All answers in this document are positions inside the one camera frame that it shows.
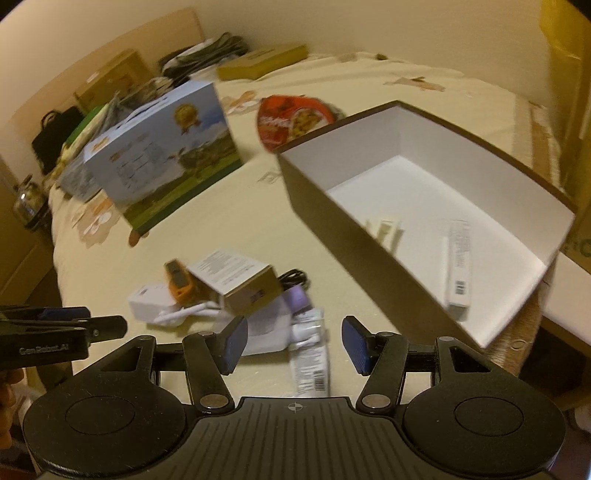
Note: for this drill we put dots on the red snack bag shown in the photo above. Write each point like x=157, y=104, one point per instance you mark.
x=291, y=117

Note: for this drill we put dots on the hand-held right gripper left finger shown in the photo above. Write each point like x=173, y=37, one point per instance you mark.
x=234, y=345

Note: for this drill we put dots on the brown storage box white inside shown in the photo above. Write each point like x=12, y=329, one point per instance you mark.
x=415, y=184

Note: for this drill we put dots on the green flat package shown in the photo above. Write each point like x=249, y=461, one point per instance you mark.
x=85, y=127

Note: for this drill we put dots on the yellow plastic bag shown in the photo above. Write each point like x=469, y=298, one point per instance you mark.
x=568, y=55

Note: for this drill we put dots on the black bag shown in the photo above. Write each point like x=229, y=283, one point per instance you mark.
x=55, y=138

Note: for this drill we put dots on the person's left hand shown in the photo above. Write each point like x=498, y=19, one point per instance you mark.
x=6, y=392

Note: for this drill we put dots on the glass jar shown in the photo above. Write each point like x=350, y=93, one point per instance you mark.
x=30, y=203

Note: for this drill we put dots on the brown cardboard box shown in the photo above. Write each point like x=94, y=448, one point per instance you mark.
x=113, y=78

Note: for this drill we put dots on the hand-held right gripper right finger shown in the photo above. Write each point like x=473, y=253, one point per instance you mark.
x=354, y=345

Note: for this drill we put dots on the cardboard box green print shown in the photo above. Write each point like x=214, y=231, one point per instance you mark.
x=581, y=230

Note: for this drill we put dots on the long white box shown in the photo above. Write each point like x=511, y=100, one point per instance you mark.
x=459, y=267

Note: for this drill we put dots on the cream printed tablecloth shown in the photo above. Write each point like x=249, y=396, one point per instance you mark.
x=231, y=212

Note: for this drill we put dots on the orange utility knife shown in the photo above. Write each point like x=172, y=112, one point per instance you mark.
x=179, y=281

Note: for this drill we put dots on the purple tube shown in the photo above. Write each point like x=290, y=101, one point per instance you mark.
x=296, y=300

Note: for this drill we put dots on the olive flat box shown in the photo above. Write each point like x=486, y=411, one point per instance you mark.
x=258, y=62

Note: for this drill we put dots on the blue green milk carton box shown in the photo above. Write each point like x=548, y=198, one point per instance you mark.
x=161, y=152

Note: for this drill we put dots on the grey white packet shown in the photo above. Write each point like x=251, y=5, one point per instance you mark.
x=311, y=364

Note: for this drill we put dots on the white gold small box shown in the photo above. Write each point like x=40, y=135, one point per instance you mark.
x=235, y=277

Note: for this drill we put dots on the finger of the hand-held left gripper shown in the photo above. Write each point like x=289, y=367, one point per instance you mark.
x=62, y=313
x=104, y=326

